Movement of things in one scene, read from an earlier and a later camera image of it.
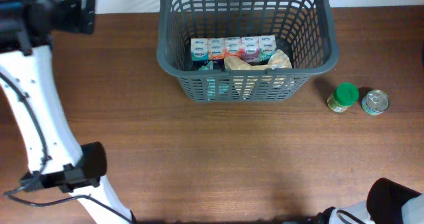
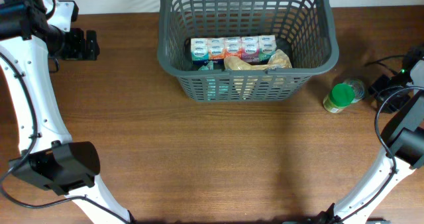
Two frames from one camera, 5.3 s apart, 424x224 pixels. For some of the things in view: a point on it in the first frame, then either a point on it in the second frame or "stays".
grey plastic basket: [301, 17] stays
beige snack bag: [278, 59] stays
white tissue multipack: [248, 49] stays
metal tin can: [375, 102] → [358, 87]
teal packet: [223, 87] stays
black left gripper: [74, 10] → [80, 51]
